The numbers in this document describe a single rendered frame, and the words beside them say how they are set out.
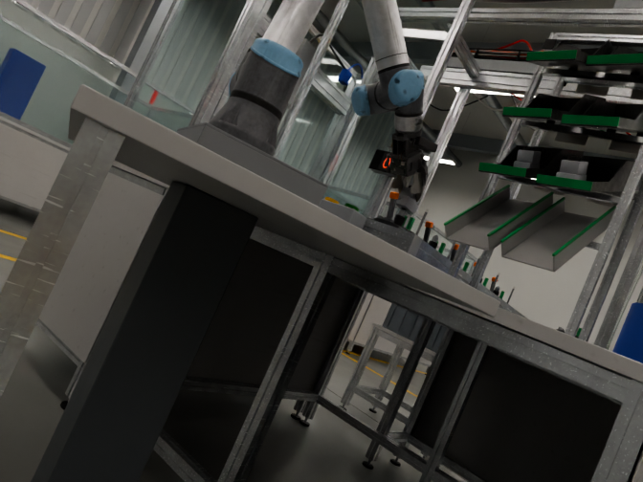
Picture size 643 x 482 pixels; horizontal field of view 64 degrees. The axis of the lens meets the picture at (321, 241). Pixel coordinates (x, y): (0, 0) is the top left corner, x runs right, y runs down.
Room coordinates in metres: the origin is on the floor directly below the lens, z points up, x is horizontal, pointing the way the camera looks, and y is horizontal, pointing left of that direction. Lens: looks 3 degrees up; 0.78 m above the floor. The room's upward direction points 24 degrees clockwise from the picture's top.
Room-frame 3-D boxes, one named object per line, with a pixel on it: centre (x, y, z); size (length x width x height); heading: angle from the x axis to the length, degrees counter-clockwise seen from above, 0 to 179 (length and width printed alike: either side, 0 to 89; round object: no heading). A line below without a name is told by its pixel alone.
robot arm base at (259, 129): (1.08, 0.24, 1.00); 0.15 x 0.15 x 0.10
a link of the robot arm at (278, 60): (1.08, 0.25, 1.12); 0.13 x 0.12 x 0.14; 20
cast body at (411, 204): (1.49, -0.19, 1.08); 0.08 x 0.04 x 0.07; 141
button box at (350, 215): (1.37, 0.02, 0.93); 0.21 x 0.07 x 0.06; 51
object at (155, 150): (1.10, 0.20, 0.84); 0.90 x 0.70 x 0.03; 27
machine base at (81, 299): (2.50, 0.37, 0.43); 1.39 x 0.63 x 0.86; 141
